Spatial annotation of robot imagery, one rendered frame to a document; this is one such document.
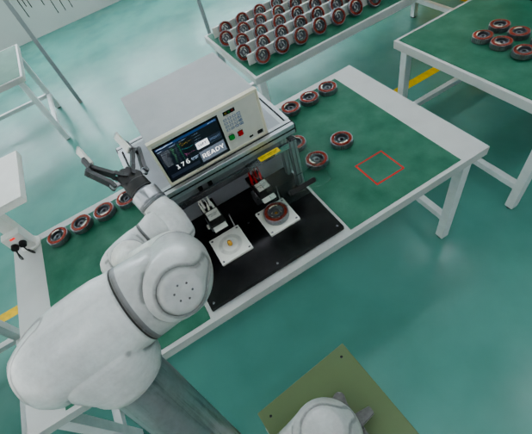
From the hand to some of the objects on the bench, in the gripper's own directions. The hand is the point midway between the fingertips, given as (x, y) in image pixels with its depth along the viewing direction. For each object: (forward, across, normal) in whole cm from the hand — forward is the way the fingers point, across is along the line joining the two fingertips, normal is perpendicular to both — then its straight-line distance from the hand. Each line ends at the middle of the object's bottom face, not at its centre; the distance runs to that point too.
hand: (99, 144), depth 111 cm
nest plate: (-49, +34, -32) cm, 68 cm away
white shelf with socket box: (+13, -2, -98) cm, 99 cm away
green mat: (-47, +108, +1) cm, 118 cm away
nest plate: (-54, +54, -18) cm, 78 cm away
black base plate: (-52, +46, -27) cm, 74 cm away
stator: (-48, +106, +1) cm, 116 cm away
